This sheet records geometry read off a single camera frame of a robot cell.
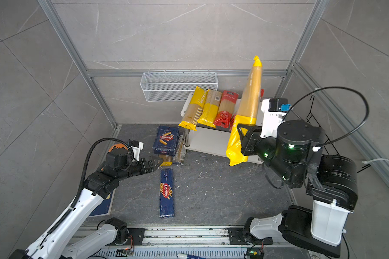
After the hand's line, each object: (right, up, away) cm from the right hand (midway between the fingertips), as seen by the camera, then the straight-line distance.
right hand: (238, 125), depth 46 cm
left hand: (-30, -13, +25) cm, 42 cm away
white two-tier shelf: (-6, -5, +53) cm, 54 cm away
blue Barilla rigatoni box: (-32, -6, +54) cm, 63 cm away
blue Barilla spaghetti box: (-29, -33, +37) cm, 58 cm away
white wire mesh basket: (-35, +29, +55) cm, 71 cm away
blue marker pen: (-19, -54, +21) cm, 62 cm away
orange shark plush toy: (-61, -9, +50) cm, 79 cm away
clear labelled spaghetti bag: (-24, -16, +52) cm, 59 cm away
